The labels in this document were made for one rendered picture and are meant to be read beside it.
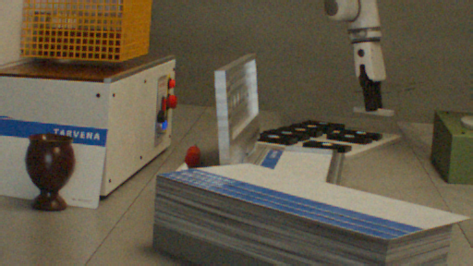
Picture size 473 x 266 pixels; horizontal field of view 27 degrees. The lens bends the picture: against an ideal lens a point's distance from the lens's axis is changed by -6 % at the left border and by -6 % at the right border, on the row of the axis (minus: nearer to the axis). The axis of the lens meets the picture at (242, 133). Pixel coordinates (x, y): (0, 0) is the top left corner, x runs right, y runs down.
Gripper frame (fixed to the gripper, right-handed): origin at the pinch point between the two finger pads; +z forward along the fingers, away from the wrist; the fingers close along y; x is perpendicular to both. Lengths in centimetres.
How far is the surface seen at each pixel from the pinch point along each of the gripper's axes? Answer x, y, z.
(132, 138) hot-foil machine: 14, -87, -2
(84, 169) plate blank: 10, -109, 1
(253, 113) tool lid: 9.4, -48.2, -2.4
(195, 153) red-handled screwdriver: 14, -66, 3
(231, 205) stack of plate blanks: -26, -128, 5
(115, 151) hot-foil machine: 10, -99, -1
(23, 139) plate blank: 21, -111, -5
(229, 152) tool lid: -5, -88, 2
